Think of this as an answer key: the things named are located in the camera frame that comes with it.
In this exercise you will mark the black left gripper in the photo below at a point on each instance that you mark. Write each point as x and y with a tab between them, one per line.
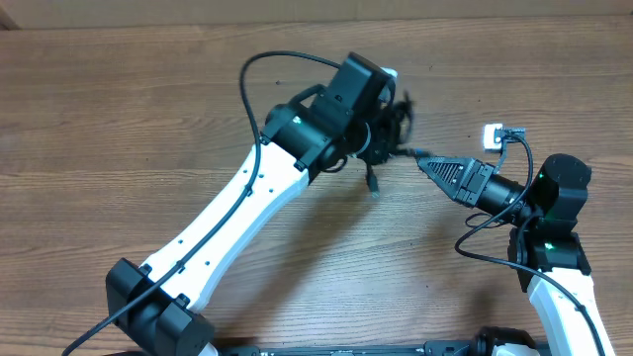
381	127

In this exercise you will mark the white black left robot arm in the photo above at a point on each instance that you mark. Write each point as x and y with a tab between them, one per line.
158	304

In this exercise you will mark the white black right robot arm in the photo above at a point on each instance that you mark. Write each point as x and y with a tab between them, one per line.
552	267

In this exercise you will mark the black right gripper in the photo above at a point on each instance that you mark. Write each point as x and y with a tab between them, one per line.
464	186

